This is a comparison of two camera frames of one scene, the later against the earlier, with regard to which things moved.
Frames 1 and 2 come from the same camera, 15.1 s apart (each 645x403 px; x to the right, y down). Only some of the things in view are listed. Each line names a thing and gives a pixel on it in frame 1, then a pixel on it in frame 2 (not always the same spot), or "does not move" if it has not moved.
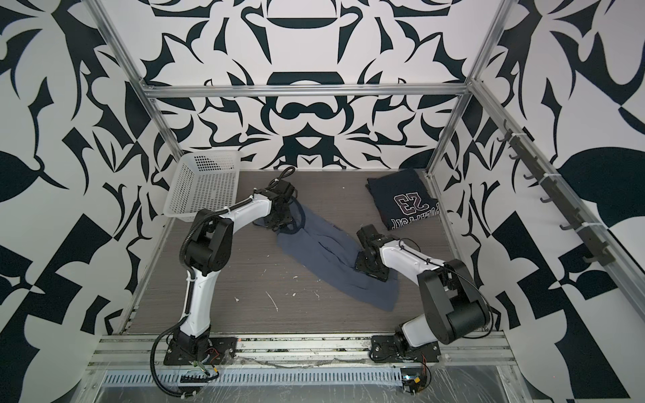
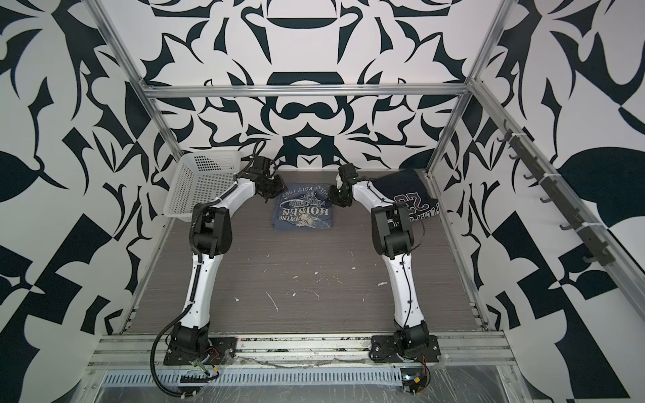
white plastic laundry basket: [203, 180] does not move
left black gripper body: [285, 219] → [274, 186]
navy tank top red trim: [402, 197] does not move
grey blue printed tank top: [331, 253] → [303, 206]
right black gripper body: [362, 264] → [337, 195]
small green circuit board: [413, 379] does not move
